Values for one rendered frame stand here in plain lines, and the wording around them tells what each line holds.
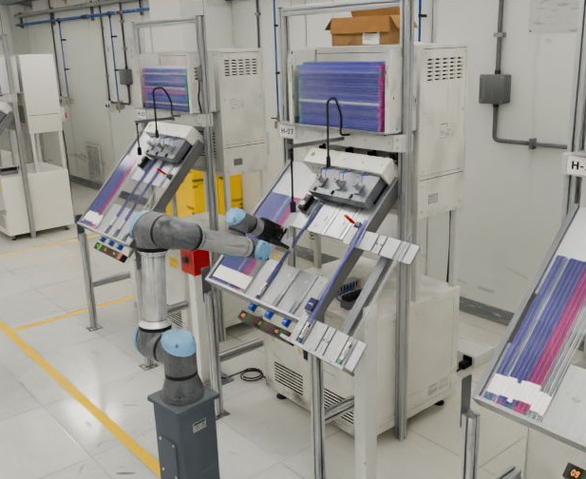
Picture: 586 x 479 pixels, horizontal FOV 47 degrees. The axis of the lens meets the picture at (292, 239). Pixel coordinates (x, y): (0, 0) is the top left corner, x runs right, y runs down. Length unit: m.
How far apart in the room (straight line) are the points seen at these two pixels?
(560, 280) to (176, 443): 1.39
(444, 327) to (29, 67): 4.84
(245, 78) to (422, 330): 1.81
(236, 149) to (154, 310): 1.77
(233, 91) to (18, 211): 3.48
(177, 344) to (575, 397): 1.25
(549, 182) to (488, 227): 0.51
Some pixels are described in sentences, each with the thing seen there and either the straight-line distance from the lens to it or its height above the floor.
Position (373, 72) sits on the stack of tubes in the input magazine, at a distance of 2.72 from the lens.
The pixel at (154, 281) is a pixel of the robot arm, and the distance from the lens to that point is 2.39.
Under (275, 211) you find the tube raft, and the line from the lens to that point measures 3.05.
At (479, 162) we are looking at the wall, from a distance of 4.30.
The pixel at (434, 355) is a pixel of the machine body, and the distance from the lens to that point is 3.25.
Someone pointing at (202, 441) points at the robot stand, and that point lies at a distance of 2.51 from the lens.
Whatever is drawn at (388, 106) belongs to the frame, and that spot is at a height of 1.49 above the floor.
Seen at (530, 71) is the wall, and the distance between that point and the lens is 4.07.
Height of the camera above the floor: 1.74
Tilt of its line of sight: 16 degrees down
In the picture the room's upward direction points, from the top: 2 degrees counter-clockwise
